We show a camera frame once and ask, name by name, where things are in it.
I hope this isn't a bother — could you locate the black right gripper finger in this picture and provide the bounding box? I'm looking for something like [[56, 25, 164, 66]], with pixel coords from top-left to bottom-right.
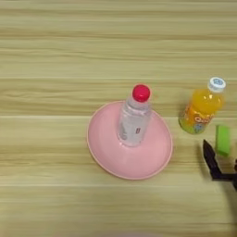
[[202, 139, 237, 183]]

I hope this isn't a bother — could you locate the clear water bottle red cap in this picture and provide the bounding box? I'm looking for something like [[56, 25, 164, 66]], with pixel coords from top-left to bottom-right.
[[116, 83, 153, 148]]

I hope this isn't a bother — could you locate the pink round plate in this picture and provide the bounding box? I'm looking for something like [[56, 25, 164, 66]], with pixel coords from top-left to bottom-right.
[[86, 100, 174, 181]]

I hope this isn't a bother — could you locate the orange juice bottle white cap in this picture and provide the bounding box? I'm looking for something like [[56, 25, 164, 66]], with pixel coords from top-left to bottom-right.
[[178, 76, 227, 135]]

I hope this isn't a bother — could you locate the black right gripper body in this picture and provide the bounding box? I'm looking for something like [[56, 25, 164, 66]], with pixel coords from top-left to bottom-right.
[[232, 157, 237, 192]]

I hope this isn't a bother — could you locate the green rectangular block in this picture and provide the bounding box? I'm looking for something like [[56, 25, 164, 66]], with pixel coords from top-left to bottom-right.
[[215, 124, 231, 157]]

